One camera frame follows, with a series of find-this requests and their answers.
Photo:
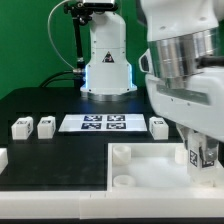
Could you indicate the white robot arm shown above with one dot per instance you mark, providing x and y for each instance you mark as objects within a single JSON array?
[{"x": 184, "y": 73}]

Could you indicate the white sheet with markers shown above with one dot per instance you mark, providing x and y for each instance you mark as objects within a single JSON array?
[{"x": 103, "y": 122}]

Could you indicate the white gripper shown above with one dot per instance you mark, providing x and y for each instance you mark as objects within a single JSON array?
[{"x": 199, "y": 106}]

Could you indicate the white square table top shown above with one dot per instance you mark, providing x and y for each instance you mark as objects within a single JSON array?
[{"x": 151, "y": 166}]

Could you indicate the white front fence wall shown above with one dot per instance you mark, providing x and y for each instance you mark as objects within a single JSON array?
[{"x": 126, "y": 203}]

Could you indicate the white left fence block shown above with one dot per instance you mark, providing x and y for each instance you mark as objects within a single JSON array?
[{"x": 3, "y": 159}]

